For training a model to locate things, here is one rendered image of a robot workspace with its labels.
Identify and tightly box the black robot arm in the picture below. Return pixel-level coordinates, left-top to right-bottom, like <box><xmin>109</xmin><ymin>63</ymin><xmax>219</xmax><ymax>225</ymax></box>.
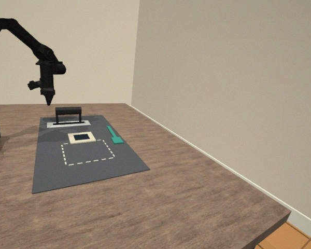
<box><xmin>0</xmin><ymin>18</ymin><xmax>66</xmax><ymax>90</ymax></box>

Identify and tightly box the tan tile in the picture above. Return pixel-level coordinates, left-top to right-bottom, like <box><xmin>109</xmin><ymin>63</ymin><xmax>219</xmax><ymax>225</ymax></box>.
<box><xmin>68</xmin><ymin>132</ymin><xmax>96</xmax><ymax>144</ymax></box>

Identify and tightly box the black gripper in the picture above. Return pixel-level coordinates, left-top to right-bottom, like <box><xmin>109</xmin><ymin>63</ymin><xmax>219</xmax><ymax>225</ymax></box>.
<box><xmin>40</xmin><ymin>74</ymin><xmax>55</xmax><ymax>106</ymax></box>

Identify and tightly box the teal small trowel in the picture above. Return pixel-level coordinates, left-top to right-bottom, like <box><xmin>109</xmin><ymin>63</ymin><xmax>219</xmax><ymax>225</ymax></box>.
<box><xmin>107</xmin><ymin>126</ymin><xmax>123</xmax><ymax>144</ymax></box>

